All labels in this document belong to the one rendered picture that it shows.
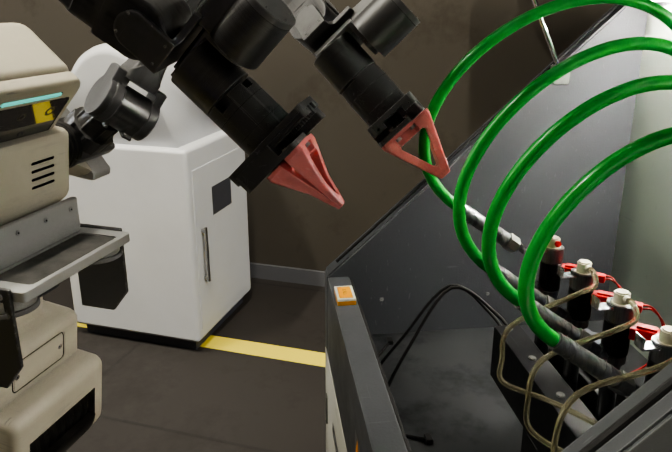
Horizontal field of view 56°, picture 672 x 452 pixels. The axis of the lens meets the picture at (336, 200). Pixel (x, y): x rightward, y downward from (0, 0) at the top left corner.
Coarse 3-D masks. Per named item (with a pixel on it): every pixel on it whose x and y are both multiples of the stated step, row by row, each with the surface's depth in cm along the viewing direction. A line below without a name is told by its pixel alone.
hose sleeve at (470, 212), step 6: (468, 210) 78; (474, 210) 78; (468, 216) 78; (474, 216) 78; (480, 216) 78; (468, 222) 79; (474, 222) 78; (480, 222) 78; (480, 228) 79; (498, 228) 79; (498, 234) 79; (504, 234) 79; (498, 240) 80; (504, 240) 79
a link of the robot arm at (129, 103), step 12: (132, 96) 108; (144, 96) 111; (120, 108) 106; (132, 108) 108; (144, 108) 109; (108, 120) 107; (120, 120) 108; (132, 120) 108; (144, 120) 110; (120, 132) 111; (132, 132) 110
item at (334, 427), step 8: (328, 360) 117; (328, 368) 116; (328, 376) 117; (328, 384) 117; (328, 392) 118; (328, 400) 119; (336, 400) 105; (328, 408) 119; (336, 408) 105; (328, 416) 120; (336, 416) 105; (328, 424) 120; (336, 424) 106; (328, 432) 121; (336, 432) 106; (328, 440) 122; (336, 440) 107; (344, 440) 96; (328, 448) 122; (336, 448) 106; (344, 448) 95
